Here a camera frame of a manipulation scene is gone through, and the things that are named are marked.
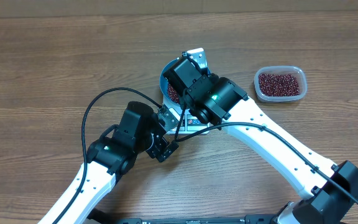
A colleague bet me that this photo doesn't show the red beans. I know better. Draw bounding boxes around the red beans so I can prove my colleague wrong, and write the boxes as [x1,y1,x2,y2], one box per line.
[166,73,300,104]

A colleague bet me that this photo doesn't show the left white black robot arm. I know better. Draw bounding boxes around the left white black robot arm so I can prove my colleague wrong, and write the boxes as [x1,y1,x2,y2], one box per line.
[41,101,180,223]

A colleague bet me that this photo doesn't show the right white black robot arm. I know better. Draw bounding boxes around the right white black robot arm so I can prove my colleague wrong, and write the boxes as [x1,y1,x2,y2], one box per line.
[161,57,358,223]

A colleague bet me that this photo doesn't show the white digital kitchen scale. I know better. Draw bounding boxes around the white digital kitchen scale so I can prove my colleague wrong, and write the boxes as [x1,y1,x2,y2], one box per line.
[163,96,210,134]

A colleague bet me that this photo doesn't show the teal blue bowl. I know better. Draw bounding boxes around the teal blue bowl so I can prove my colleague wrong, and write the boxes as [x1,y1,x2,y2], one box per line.
[159,58,180,106]

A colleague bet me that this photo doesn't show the clear plastic container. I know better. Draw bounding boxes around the clear plastic container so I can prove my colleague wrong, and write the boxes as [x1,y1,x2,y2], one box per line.
[254,65,308,103]

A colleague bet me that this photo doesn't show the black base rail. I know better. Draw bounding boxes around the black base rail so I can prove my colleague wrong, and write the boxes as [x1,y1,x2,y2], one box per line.
[83,209,277,224]

